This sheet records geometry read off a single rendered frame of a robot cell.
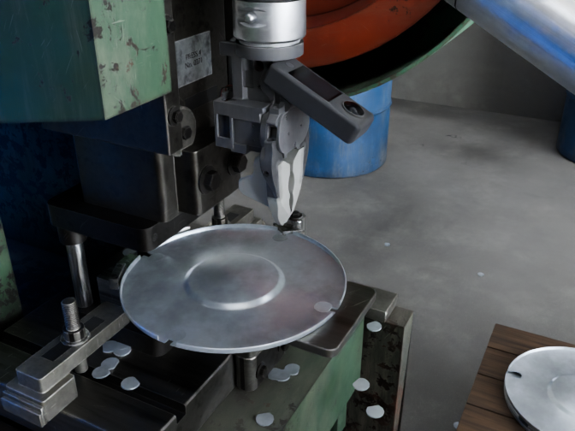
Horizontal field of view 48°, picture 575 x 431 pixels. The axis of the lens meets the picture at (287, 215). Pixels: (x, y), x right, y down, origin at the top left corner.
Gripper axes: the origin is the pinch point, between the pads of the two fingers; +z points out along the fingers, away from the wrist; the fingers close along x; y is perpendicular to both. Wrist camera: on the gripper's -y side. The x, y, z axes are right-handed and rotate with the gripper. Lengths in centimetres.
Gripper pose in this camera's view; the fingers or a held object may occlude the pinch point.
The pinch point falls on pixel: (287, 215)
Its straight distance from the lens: 74.6
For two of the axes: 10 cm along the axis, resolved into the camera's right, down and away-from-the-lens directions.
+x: -4.6, 4.1, -7.9
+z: 0.0, 8.9, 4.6
